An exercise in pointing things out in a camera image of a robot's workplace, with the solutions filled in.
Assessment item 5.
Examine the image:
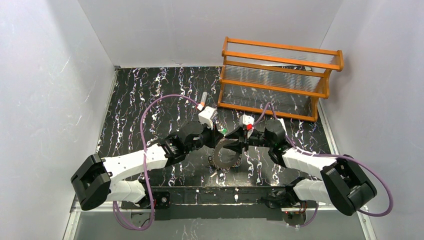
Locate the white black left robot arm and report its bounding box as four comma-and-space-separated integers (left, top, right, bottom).
70, 121, 224, 211

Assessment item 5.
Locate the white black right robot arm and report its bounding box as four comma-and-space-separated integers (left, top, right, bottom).
224, 119, 378, 216

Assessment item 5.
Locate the grey orange marker pen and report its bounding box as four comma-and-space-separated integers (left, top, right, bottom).
197, 91, 208, 111

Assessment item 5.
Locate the orange wooden two-tier shelf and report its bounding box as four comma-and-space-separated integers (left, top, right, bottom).
217, 37, 345, 122

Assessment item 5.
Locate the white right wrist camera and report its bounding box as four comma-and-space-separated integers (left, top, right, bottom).
239, 114, 255, 138

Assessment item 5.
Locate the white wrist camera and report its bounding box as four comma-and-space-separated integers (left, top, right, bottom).
198, 106, 218, 130
239, 114, 255, 138

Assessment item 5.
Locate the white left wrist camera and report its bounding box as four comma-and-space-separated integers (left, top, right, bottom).
198, 106, 218, 130

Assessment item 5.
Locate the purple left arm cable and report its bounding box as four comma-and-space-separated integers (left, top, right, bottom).
112, 94, 204, 232

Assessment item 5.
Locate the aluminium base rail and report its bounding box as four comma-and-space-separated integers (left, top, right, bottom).
63, 187, 377, 240

